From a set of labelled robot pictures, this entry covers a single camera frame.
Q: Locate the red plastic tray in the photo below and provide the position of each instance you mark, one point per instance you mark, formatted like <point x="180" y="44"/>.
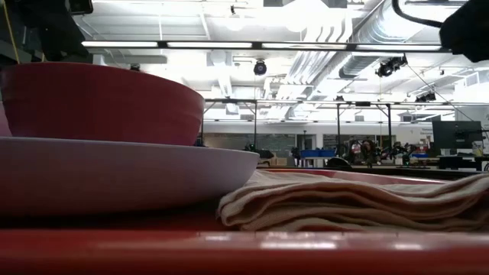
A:
<point x="229" y="256"/>

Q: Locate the black ceiling spotlight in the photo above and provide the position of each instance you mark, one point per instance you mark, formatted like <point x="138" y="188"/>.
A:
<point x="426" y="97"/>
<point x="134" y="67"/>
<point x="260" y="68"/>
<point x="386" y="68"/>

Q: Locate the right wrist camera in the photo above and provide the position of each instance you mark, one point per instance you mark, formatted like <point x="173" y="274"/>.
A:
<point x="470" y="30"/>

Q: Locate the black background monitor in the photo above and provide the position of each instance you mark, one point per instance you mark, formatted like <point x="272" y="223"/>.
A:
<point x="456" y="133"/>

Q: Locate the blue storage bin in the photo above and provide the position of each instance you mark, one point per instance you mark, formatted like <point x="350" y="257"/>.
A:
<point x="313" y="153"/>

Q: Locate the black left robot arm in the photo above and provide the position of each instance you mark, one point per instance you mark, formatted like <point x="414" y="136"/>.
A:
<point x="57" y="34"/>

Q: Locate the lavender plate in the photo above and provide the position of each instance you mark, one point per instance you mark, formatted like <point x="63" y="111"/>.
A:
<point x="114" y="175"/>

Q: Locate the beige cloth napkin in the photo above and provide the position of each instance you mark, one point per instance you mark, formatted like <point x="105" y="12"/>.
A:
<point x="344" y="206"/>

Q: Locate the magenta bowl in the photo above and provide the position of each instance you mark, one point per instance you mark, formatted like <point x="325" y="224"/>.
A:
<point x="103" y="107"/>

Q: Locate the black background station frame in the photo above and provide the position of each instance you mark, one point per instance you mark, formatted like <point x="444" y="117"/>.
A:
<point x="338" y="122"/>
<point x="255" y="122"/>

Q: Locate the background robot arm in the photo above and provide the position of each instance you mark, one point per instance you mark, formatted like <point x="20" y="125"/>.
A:
<point x="265" y="154"/>

